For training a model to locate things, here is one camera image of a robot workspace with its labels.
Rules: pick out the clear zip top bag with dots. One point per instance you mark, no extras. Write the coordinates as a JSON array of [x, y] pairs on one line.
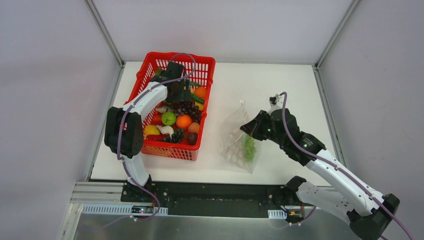
[[232, 140]]

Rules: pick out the red plastic basket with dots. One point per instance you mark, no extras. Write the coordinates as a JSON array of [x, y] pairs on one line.
[[202, 76]]

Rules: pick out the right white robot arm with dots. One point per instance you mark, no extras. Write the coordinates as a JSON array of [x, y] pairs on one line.
[[367, 211]]

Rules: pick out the orange tangerine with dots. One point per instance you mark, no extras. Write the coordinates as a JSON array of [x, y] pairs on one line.
[[201, 92], [183, 121]]

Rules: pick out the dark purple plum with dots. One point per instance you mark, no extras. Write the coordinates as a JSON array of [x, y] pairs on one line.
[[192, 138]]

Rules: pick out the dark red grape bunch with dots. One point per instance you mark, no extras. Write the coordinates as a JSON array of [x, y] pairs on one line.
[[189, 108]]

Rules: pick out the white garlic bulb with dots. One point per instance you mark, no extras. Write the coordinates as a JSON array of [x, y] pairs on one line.
[[166, 130]]

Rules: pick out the peach fruit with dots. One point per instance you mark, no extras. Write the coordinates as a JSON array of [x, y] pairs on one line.
[[194, 128]]

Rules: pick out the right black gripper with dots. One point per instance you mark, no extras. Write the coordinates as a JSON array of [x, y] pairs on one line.
[[257, 122]]

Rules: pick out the black grape bunch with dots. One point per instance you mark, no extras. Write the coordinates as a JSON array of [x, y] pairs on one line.
[[174, 137]]

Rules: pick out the long green cucumber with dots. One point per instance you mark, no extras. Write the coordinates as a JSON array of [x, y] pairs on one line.
[[197, 99]]

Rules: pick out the green grape bunch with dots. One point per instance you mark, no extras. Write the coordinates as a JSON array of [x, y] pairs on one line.
[[249, 148]]

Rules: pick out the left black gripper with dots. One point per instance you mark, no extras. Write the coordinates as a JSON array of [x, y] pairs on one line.
[[182, 88]]

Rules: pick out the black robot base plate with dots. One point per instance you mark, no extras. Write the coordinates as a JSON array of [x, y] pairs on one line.
[[216, 199]]

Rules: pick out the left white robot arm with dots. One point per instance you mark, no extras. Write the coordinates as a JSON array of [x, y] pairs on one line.
[[124, 133]]

